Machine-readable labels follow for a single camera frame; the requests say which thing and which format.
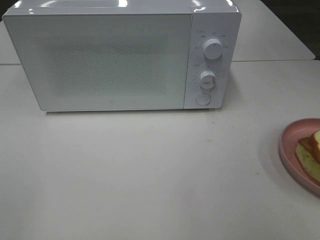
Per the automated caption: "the round door release button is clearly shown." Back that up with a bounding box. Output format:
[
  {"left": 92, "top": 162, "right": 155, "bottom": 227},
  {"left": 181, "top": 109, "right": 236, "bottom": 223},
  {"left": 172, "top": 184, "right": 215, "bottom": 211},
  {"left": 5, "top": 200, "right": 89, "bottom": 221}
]
[{"left": 196, "top": 93, "right": 211, "bottom": 106}]

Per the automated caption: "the pink round plate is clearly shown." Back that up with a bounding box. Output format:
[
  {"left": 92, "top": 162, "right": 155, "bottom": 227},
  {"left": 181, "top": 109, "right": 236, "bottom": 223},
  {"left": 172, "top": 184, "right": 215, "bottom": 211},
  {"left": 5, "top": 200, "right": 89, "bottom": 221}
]
[{"left": 278, "top": 118, "right": 320, "bottom": 196}]

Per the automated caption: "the toast sandwich with ham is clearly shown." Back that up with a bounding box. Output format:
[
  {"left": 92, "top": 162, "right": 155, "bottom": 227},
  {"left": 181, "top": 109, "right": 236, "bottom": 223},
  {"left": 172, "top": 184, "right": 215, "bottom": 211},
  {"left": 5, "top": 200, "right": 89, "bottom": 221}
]
[{"left": 295, "top": 130, "right": 320, "bottom": 185}]

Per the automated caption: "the lower white timer knob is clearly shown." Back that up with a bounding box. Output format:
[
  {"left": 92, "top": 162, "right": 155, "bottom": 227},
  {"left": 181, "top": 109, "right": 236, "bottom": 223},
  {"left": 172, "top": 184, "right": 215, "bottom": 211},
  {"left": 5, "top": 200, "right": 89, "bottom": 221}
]
[{"left": 198, "top": 70, "right": 217, "bottom": 90}]

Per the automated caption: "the upper white power knob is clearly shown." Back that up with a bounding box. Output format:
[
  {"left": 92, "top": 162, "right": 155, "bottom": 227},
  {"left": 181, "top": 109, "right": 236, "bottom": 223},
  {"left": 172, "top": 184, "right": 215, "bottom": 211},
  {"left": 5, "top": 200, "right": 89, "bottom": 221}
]
[{"left": 202, "top": 36, "right": 224, "bottom": 60}]

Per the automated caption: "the white microwave oven body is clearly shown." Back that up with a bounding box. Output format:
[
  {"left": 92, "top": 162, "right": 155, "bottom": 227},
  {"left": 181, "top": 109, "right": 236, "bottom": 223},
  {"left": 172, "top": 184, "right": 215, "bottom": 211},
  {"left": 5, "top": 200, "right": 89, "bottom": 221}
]
[{"left": 2, "top": 0, "right": 242, "bottom": 111}]

